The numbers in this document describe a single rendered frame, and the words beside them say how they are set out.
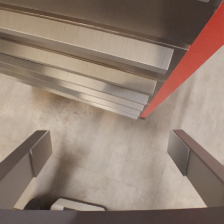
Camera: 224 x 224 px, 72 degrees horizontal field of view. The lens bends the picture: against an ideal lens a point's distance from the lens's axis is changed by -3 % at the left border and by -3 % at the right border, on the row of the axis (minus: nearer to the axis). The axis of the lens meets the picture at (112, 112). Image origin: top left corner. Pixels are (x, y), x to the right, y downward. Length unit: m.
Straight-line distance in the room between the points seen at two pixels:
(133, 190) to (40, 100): 0.76
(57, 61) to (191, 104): 0.85
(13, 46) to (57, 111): 0.76
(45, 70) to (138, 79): 0.19
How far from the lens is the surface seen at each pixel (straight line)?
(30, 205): 0.98
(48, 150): 0.17
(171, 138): 0.17
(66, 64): 0.23
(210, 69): 1.09
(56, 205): 0.92
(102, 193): 0.98
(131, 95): 0.28
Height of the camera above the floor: 0.91
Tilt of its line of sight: 80 degrees down
